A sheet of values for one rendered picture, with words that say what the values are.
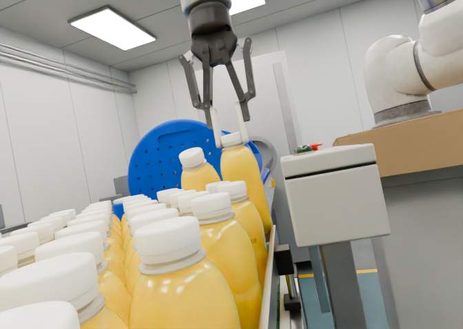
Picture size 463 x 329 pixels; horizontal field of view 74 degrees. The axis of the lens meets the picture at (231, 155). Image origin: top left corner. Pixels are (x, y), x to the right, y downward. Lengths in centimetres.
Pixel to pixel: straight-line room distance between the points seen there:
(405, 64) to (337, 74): 498
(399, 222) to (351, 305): 53
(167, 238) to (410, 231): 86
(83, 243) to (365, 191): 27
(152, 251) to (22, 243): 17
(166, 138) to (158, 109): 598
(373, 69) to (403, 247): 52
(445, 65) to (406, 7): 544
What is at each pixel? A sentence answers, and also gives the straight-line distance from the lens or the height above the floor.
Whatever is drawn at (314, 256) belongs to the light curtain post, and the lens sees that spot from 224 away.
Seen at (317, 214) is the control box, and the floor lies 103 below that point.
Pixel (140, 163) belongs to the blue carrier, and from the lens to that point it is 79.
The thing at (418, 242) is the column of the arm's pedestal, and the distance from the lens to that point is 100.
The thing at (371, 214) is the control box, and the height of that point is 102.
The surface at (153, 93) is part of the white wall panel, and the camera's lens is 684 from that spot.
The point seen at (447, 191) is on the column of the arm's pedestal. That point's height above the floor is 92.
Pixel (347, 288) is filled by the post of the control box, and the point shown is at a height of 91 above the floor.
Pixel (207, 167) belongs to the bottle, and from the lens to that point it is 50.
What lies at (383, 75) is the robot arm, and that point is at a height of 127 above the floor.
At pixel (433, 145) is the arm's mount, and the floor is 106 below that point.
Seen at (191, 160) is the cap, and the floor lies 112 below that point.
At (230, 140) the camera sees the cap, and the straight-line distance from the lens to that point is 52.
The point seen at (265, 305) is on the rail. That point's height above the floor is 98.
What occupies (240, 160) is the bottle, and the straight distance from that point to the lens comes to 51.
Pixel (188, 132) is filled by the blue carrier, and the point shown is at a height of 120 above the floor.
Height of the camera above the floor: 111
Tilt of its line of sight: 1 degrees up
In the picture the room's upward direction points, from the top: 11 degrees counter-clockwise
